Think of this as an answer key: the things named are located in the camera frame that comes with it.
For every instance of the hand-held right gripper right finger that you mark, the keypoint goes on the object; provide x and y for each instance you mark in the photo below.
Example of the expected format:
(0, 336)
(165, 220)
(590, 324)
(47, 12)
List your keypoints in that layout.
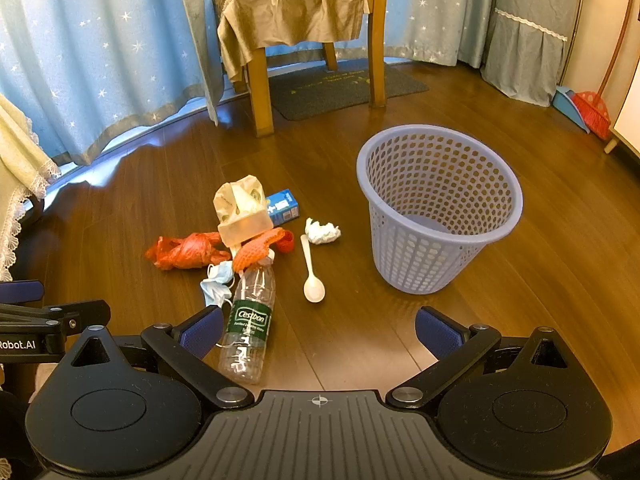
(440, 332)

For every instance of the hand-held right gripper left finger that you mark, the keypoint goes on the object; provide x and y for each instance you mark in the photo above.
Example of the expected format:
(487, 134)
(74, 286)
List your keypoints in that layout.
(202, 332)

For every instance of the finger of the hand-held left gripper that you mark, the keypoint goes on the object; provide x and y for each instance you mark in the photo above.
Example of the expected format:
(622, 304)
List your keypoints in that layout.
(75, 312)
(20, 291)

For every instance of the clear plastic water bottle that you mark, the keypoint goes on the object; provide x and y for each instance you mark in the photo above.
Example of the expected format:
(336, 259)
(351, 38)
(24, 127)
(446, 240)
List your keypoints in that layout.
(247, 320)

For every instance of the blue face mask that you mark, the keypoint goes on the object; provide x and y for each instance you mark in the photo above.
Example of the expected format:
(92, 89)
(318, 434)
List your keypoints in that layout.
(215, 285)

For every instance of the red plastic bag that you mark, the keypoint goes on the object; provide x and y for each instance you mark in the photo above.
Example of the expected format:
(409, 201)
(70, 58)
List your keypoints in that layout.
(187, 252)

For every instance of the orange foam net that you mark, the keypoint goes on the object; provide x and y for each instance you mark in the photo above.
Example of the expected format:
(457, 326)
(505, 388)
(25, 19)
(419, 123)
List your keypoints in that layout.
(255, 250)

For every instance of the translucent plastic cup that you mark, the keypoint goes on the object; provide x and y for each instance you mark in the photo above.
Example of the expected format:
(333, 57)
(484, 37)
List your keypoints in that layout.
(245, 230)

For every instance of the lilac plastic mesh basket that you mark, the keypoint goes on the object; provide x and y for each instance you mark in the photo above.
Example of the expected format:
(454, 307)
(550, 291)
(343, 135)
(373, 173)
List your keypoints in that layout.
(440, 220)

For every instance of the blue milk carton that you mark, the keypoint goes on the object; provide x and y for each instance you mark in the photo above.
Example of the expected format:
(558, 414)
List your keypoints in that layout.
(284, 207)

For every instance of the white plastic spoon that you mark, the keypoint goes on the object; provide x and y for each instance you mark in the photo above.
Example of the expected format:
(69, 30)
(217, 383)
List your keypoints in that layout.
(313, 287)

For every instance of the cream lace cloth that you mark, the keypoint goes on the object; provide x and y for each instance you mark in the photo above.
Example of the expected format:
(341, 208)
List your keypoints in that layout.
(20, 160)

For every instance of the crumpled white tissue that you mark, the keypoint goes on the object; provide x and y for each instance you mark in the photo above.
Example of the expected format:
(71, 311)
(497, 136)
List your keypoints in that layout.
(322, 231)

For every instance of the blue star curtain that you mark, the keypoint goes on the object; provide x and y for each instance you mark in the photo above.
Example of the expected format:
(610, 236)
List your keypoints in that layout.
(100, 60)
(435, 10)

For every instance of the blue dustpan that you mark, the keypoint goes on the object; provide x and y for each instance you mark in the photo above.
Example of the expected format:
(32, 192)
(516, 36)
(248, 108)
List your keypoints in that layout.
(570, 107)

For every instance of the red broom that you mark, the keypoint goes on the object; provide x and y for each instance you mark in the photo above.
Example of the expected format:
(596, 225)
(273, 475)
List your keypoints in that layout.
(592, 112)

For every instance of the dark grey door mat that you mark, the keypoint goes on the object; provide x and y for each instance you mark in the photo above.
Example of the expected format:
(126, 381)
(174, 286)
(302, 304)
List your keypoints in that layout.
(325, 90)

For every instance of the white cabinet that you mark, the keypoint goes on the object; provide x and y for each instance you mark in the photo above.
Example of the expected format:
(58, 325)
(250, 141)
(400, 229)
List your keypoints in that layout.
(630, 115)

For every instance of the wooden chair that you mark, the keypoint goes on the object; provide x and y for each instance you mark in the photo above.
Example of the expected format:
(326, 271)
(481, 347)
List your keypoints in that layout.
(377, 50)

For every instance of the grey curtain with lace trim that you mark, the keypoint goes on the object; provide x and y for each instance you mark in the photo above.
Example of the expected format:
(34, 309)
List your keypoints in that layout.
(530, 55)

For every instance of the brown chair cover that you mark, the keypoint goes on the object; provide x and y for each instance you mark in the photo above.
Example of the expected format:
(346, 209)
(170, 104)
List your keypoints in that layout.
(285, 15)

